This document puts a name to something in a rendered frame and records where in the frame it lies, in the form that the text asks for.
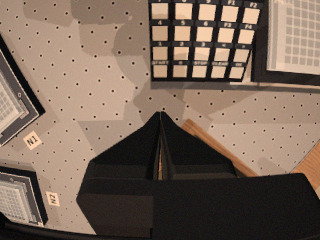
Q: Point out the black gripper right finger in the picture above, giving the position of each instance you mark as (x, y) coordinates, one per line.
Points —
(185, 157)

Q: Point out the white microplate with grid of square wells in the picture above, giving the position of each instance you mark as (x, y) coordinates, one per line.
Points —
(303, 19)
(13, 108)
(12, 206)

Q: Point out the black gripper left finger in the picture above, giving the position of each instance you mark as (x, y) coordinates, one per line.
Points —
(137, 155)

